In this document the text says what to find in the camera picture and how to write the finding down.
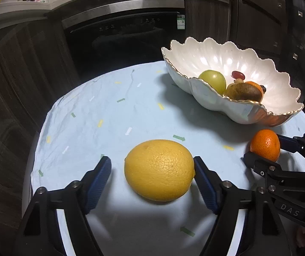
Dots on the green apple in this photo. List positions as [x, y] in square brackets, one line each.
[213, 80]

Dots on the dark blueberry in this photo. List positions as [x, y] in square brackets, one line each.
[263, 88]

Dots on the yellow lemon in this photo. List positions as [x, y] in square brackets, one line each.
[160, 170]

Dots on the dark refrigerator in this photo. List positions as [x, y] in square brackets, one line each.
[261, 18]

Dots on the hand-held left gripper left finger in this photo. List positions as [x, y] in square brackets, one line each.
[97, 185]

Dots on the light blue patterned tablecloth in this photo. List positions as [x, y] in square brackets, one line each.
[101, 106]

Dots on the black built-in oven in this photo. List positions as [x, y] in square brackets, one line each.
[120, 40]

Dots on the dark wood base cabinet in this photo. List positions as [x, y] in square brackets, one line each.
[205, 18]
[21, 66]

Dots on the orange tangerine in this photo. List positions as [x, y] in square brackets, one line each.
[265, 148]
[255, 85]

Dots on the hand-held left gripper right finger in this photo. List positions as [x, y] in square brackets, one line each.
[205, 186]

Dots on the white scalloped gold-rimmed bowl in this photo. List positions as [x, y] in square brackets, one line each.
[216, 56]

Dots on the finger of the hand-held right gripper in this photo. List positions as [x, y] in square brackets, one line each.
[288, 143]
[259, 165]

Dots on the small brown kiwi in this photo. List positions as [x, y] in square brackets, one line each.
[239, 80]

